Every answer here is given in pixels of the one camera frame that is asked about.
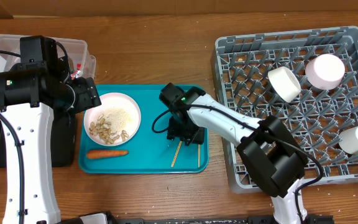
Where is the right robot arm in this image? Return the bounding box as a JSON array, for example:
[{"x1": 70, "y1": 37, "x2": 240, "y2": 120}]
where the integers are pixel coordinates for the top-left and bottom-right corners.
[{"x1": 159, "y1": 83, "x2": 308, "y2": 223}]

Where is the peanut shells pile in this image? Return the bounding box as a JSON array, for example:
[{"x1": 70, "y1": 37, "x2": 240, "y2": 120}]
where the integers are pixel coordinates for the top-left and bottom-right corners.
[{"x1": 88, "y1": 113, "x2": 129, "y2": 145}]

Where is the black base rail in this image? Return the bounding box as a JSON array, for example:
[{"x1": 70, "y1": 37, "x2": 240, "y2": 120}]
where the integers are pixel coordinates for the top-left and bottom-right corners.
[{"x1": 57, "y1": 211, "x2": 334, "y2": 224}]

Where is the white bowl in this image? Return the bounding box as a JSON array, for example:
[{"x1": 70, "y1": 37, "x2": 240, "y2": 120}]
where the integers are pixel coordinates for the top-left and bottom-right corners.
[{"x1": 267, "y1": 67, "x2": 301, "y2": 103}]

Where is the white round plate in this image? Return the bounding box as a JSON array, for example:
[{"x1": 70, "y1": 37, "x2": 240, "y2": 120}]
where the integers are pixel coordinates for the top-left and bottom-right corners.
[{"x1": 81, "y1": 93, "x2": 142, "y2": 147}]

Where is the red snack wrapper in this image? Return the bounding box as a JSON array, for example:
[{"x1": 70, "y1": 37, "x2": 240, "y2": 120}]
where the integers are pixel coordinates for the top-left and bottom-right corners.
[{"x1": 71, "y1": 63, "x2": 83, "y2": 80}]

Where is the pink bowl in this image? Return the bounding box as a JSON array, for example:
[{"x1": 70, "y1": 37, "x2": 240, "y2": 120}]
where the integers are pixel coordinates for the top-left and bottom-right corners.
[{"x1": 305, "y1": 54, "x2": 345, "y2": 90}]

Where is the orange carrot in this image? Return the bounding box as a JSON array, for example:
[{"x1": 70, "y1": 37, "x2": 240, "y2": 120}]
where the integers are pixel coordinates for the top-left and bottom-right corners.
[{"x1": 86, "y1": 150, "x2": 129, "y2": 159}]

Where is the teal serving tray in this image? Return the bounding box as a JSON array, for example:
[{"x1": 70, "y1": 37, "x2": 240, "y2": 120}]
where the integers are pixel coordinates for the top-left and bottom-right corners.
[{"x1": 78, "y1": 85, "x2": 209, "y2": 174}]

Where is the white cup in rack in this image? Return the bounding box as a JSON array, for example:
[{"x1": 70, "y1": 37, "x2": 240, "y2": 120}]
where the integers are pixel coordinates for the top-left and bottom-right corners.
[{"x1": 339, "y1": 126, "x2": 358, "y2": 154}]

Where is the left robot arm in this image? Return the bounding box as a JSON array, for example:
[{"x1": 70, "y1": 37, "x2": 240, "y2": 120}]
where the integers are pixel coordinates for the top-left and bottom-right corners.
[{"x1": 0, "y1": 35, "x2": 101, "y2": 223}]

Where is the grey dishwasher rack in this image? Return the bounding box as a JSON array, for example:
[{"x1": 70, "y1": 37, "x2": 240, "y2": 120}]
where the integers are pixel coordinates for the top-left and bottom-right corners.
[{"x1": 211, "y1": 26, "x2": 358, "y2": 184}]

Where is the clear plastic bin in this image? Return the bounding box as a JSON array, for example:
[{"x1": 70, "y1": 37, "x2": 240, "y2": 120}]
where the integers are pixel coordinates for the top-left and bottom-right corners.
[{"x1": 0, "y1": 34, "x2": 96, "y2": 78}]

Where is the black tray bin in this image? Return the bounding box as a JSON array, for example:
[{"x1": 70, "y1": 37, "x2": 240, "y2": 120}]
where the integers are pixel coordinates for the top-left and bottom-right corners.
[{"x1": 0, "y1": 114, "x2": 76, "y2": 168}]

